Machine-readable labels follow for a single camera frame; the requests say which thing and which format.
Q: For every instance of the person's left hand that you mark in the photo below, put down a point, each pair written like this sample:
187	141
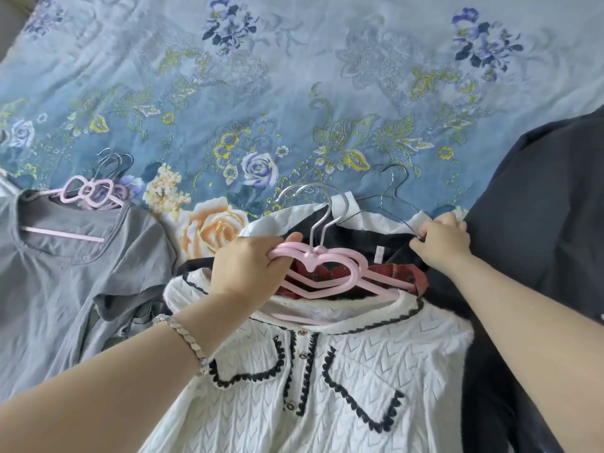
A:
245	268

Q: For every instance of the person's right hand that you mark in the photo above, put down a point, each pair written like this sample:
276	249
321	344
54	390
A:
443	245

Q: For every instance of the black red plaid garment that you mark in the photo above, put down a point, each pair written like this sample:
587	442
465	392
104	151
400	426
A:
396	273

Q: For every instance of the black glossy jacket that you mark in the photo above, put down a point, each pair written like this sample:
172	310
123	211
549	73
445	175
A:
542	207

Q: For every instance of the pink bow hanger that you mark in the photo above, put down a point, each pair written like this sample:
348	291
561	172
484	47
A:
61	233
123	193

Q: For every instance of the white knit cardigan black trim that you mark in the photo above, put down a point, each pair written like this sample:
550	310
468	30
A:
368	372

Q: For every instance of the grey t-shirt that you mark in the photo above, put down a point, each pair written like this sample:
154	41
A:
61	287

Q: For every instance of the person's left forearm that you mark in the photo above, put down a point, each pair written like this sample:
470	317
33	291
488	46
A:
118	396

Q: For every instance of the person's right forearm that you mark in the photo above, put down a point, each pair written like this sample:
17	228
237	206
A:
533	349

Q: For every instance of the blue floral bed quilt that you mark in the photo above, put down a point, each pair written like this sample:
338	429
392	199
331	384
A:
283	65

